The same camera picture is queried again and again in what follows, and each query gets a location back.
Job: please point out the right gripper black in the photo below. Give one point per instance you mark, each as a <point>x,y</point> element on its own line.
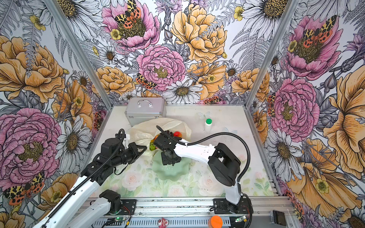
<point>164,160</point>

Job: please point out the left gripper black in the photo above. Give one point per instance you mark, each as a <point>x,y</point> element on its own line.
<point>134,147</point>

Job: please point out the small yellow orange mango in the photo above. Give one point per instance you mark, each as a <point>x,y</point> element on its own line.
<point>178,134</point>

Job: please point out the green bumpy fruit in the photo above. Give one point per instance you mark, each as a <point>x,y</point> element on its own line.
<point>152,147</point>

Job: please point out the translucent yellow plastic bag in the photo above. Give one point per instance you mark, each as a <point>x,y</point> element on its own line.
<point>143,133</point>

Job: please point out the light green wavy plate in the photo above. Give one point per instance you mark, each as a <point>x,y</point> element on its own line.
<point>170,172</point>

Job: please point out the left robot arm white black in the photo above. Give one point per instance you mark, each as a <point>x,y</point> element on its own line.
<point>61,215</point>

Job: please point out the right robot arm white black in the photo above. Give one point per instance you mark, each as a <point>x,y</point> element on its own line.
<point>224,165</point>

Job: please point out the silver metal case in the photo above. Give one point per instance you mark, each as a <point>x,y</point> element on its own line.
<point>142,109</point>

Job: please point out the white bottle green cap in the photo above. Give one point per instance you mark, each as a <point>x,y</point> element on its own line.
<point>208,125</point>

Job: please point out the red white small object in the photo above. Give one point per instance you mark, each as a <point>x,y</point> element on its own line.
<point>162,223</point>

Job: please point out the orange round cap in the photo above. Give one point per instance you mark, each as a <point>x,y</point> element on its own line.
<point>215,222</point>

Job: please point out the black phone device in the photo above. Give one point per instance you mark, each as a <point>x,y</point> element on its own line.
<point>278,218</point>

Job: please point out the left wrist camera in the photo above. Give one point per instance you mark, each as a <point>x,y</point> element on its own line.
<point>110,148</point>

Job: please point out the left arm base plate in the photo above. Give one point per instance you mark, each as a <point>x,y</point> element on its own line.
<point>123,207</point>

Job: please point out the aluminium frame rail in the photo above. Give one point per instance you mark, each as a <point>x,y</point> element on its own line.
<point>184,207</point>

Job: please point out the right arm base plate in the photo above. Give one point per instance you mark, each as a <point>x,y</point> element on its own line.
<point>222,206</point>

